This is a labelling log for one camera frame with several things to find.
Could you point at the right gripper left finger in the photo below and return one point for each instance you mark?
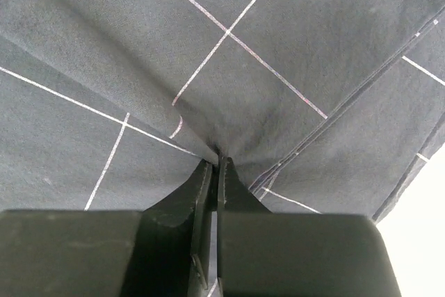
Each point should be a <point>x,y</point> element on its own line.
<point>161,263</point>

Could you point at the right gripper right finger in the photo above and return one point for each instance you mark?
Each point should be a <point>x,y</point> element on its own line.
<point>261,253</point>

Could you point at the dark grey checked cloth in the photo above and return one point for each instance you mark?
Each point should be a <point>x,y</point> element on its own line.
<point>327,106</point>

